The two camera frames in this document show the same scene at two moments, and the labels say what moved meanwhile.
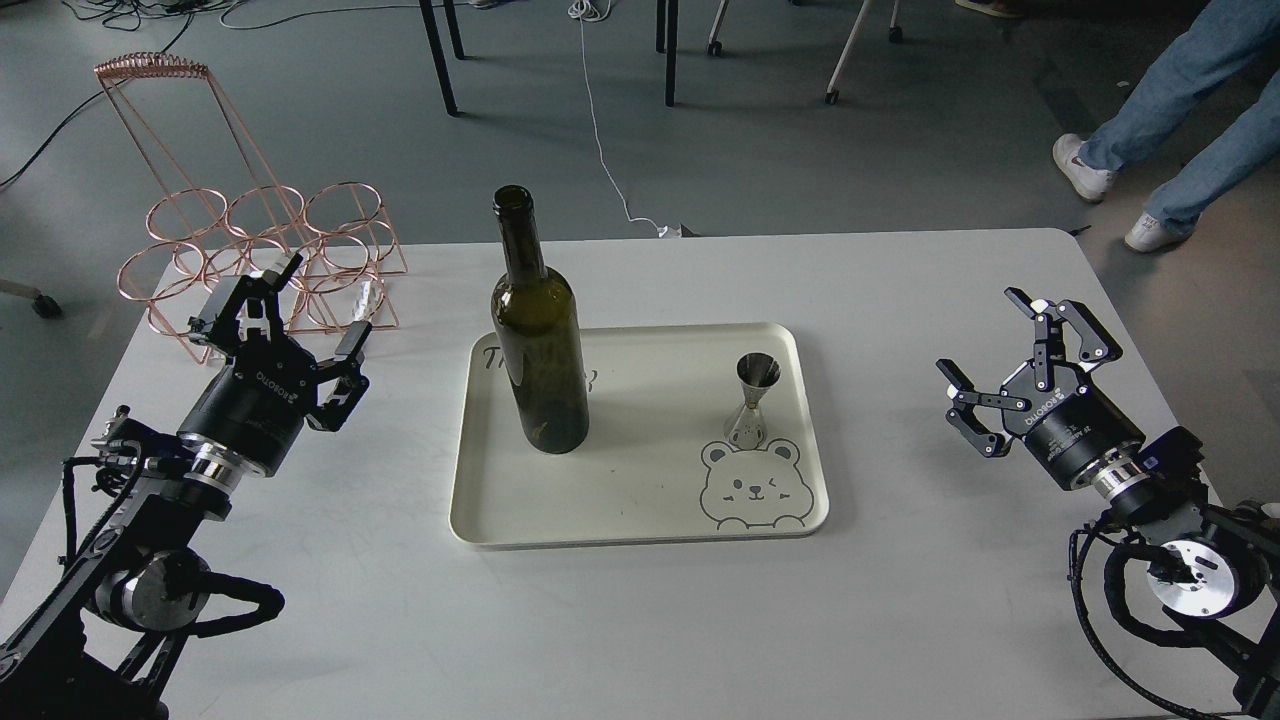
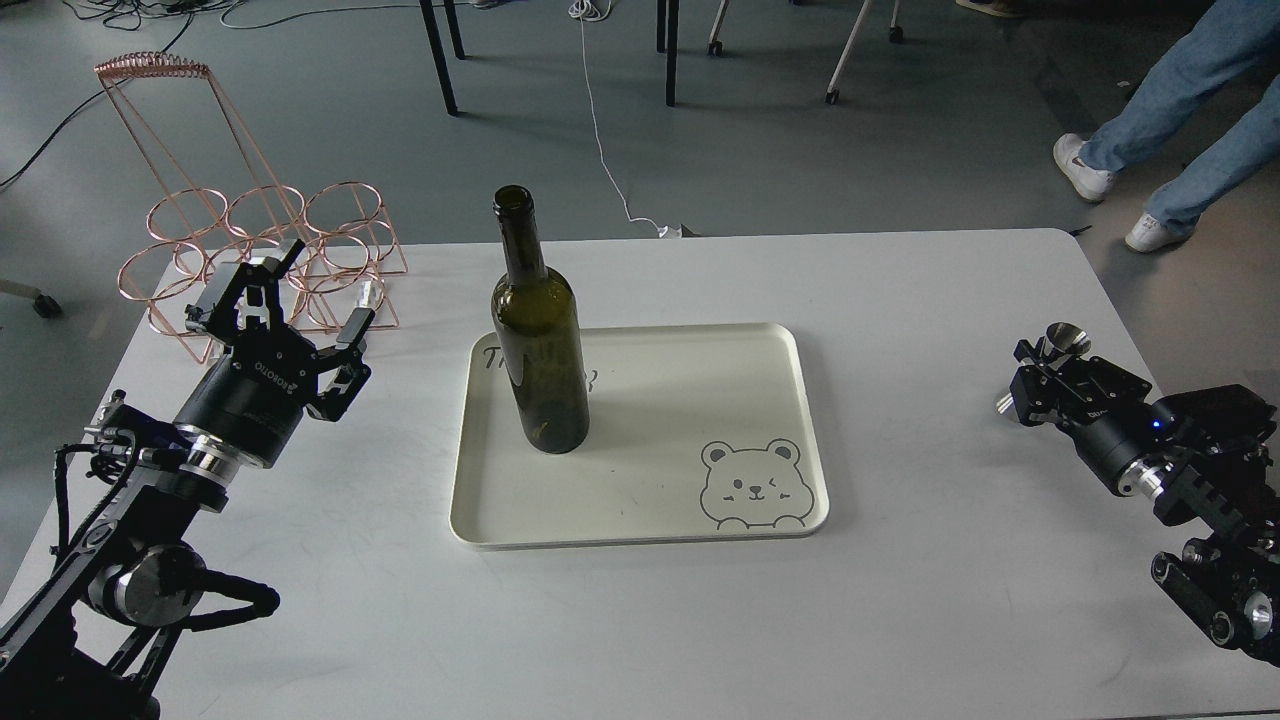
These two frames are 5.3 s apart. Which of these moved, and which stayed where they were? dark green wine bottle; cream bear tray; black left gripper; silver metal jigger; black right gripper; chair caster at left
Moved: silver metal jigger; black right gripper
Stayed: chair caster at left; black left gripper; cream bear tray; dark green wine bottle
